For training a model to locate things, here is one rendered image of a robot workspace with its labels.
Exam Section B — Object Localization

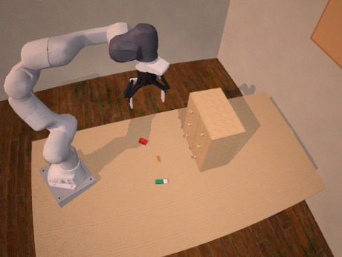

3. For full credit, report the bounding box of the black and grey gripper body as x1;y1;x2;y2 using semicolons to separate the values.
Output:
136;70;157;86

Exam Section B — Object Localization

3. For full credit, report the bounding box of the small wooden chest of drawers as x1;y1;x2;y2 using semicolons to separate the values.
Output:
189;88;245;172

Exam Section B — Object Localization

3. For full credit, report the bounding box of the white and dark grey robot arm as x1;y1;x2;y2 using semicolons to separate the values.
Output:
4;22;170;189

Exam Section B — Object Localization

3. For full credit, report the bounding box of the red 9v battery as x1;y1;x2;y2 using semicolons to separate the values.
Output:
139;138;148;145

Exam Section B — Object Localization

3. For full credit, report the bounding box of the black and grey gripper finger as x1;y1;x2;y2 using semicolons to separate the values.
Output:
149;75;170;102
123;77;146;108

